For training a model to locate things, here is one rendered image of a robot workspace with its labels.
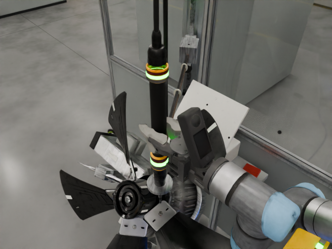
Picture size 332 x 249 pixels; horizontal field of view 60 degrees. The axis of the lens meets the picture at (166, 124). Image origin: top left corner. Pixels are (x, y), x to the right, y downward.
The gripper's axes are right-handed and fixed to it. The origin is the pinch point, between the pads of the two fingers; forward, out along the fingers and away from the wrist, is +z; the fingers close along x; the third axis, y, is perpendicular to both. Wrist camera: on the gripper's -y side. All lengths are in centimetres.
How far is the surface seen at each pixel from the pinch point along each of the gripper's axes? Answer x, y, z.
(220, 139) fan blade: 16.1, 10.6, -9.3
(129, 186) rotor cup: -2.6, 30.5, 8.5
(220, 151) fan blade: 13.4, 11.4, -11.6
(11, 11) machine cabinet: 141, 149, 538
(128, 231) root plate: -8.4, 44.3, 3.7
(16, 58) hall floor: 76, 157, 373
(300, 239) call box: 31, 48, -37
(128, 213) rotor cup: -6.9, 35.6, 4.1
